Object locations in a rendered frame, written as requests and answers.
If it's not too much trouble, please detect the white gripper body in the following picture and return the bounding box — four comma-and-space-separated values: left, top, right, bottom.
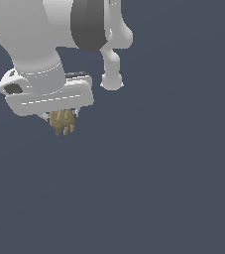
0, 67, 95, 117

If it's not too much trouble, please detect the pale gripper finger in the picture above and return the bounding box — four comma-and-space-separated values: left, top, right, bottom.
40, 112, 51, 123
71, 107, 81, 119

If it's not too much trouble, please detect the tan lumpy object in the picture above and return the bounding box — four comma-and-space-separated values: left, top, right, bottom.
48, 108, 76, 137

